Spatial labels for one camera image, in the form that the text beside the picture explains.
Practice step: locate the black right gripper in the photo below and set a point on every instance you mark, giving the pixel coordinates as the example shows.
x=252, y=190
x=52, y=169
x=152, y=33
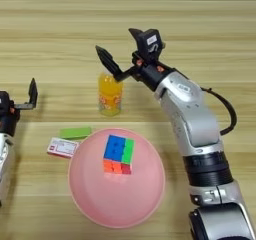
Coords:
x=150, y=74

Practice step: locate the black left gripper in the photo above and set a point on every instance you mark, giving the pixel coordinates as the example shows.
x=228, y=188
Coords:
x=8, y=117

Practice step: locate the orange juice bottle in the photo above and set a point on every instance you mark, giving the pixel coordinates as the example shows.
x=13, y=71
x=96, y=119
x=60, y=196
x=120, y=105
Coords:
x=110, y=97

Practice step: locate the colourful puzzle cube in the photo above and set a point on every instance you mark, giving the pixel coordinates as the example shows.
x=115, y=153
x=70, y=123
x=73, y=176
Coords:
x=115, y=149

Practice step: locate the pink round plate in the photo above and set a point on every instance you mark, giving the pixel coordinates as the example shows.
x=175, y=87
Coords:
x=113, y=194

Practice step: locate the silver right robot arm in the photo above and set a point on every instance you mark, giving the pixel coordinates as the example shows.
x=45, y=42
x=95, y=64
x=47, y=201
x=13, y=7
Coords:
x=190, y=114

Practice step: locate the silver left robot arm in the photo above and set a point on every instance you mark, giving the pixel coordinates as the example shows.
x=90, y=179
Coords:
x=5, y=164

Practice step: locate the black box with white label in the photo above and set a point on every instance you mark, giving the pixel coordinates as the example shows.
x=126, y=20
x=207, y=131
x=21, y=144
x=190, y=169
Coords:
x=150, y=47

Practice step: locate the green rectangular block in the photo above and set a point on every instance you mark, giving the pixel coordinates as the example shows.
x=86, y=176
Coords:
x=75, y=133

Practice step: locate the small pink white card box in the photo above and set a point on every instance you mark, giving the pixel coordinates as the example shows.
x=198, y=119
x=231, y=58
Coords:
x=62, y=147

